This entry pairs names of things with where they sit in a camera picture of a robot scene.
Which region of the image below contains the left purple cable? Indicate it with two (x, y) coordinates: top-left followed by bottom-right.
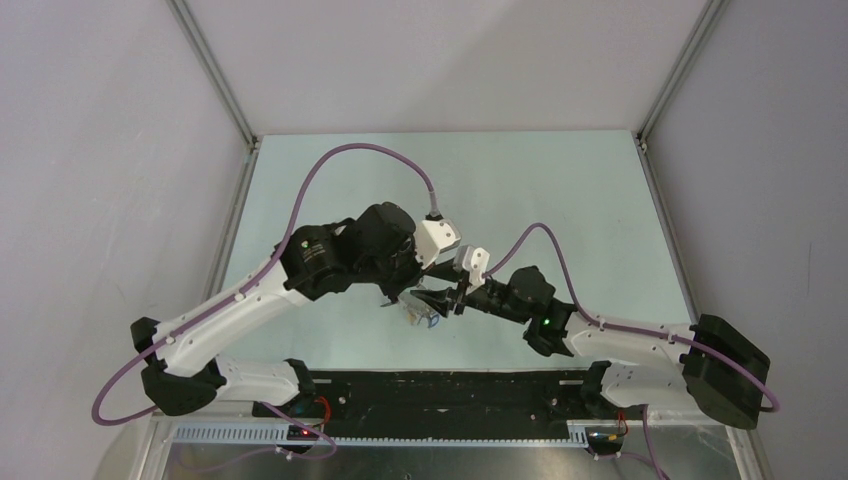
(91, 142), (439, 473)

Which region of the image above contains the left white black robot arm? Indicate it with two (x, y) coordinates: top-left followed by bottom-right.
(131, 202), (459, 417)

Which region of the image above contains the aluminium frame post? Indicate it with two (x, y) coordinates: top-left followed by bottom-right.
(166, 0), (258, 152)
(635, 0), (730, 153)

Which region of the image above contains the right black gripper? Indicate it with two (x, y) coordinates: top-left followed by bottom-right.
(410, 257), (530, 326)

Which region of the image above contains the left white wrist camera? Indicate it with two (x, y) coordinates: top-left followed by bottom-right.
(413, 219), (461, 269)

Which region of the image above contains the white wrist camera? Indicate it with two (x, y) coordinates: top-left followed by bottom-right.
(453, 245), (490, 292)
(413, 219), (461, 269)

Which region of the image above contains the right aluminium frame post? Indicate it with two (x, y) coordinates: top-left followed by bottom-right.
(635, 0), (730, 153)

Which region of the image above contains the left aluminium frame post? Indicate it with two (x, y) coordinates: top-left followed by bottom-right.
(166, 0), (258, 152)

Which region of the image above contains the purple cable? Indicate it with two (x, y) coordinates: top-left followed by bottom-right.
(482, 222), (782, 480)
(91, 142), (439, 473)

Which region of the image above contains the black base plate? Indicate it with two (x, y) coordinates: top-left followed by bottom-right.
(185, 360), (723, 442)

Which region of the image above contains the grey slotted cable duct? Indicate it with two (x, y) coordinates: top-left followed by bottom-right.
(172, 422), (588, 448)

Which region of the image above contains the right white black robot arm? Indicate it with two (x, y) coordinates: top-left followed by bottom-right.
(411, 266), (775, 430)

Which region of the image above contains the grey toothed keyring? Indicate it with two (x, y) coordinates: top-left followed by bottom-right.
(381, 293), (437, 329)

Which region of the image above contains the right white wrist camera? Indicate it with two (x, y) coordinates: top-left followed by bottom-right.
(453, 245), (490, 292)

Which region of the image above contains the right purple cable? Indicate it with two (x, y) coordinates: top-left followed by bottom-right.
(482, 222), (782, 480)

